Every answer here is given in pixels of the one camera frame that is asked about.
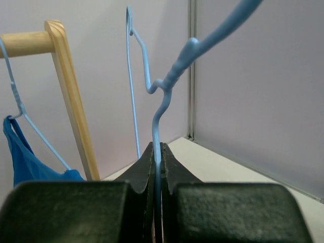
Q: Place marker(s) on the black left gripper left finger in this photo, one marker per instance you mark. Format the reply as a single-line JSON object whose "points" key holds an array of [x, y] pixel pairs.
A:
{"points": [[98, 211]]}

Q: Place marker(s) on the light blue hanger of black top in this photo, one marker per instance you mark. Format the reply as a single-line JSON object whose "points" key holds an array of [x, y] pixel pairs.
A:
{"points": [[192, 50]]}

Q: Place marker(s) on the wooden clothes rack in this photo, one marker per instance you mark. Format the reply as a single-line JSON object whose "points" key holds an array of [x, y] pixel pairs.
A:
{"points": [[54, 40]]}

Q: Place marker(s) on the blue tank top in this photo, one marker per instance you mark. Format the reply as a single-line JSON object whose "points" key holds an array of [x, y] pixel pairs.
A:
{"points": [[26, 166]]}

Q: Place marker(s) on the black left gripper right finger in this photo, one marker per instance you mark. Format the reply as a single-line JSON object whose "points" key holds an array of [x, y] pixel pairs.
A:
{"points": [[195, 211]]}

